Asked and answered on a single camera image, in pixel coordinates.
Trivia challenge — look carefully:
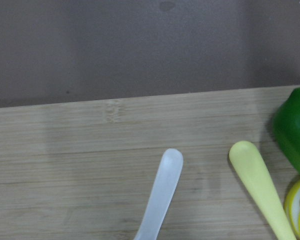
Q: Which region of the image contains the bamboo cutting board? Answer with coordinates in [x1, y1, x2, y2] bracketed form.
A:
[0, 86, 298, 240]

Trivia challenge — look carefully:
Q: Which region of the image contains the green lime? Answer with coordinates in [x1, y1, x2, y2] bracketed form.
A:
[272, 87, 300, 174]

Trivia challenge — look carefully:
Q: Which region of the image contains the white ceramic spoon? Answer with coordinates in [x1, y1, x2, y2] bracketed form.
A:
[134, 148, 184, 240]

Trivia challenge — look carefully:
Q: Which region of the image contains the yellow plastic knife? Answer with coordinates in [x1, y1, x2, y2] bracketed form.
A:
[229, 140, 296, 240]

